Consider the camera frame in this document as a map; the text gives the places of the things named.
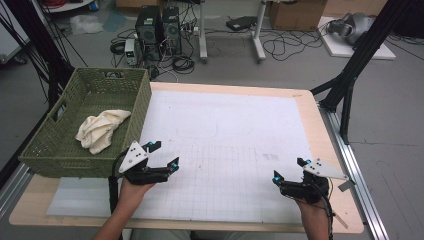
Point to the teal sheet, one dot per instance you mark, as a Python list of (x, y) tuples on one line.
[(115, 21)]

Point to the small white power supply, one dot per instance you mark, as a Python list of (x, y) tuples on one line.
[(130, 51)]

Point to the wide black computer tower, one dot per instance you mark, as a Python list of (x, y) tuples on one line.
[(148, 33)]

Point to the cream cloth with egg print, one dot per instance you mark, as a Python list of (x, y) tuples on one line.
[(98, 130)]

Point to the grey headset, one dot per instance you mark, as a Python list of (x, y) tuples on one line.
[(355, 28)]

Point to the white desk leg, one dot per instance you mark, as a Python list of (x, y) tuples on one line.
[(202, 33), (258, 36)]

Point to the clear plastic bag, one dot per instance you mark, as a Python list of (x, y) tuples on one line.
[(86, 25)]

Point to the white floor board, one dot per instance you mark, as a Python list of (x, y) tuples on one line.
[(340, 50)]

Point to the grey tape piece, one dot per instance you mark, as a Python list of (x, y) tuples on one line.
[(346, 185)]

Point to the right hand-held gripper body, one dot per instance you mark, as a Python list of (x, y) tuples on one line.
[(310, 191)]

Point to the white grid mat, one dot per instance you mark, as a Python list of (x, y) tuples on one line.
[(226, 133)]

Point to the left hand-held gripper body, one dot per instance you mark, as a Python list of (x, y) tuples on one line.
[(143, 175)]

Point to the person's left hand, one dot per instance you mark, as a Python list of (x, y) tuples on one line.
[(131, 195)]

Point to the green woven basket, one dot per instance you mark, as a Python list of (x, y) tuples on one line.
[(66, 156)]

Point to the large cardboard box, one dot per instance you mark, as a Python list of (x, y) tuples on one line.
[(296, 15)]

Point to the thin wooden stick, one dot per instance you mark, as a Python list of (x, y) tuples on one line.
[(341, 221)]

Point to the flat black box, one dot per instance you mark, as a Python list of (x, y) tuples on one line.
[(240, 23)]

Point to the narrow black computer tower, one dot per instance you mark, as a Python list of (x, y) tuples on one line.
[(172, 31)]

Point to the aluminium rail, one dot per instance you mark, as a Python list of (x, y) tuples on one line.
[(356, 173), (13, 190)]

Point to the person's right hand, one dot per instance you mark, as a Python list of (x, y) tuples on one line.
[(313, 210)]

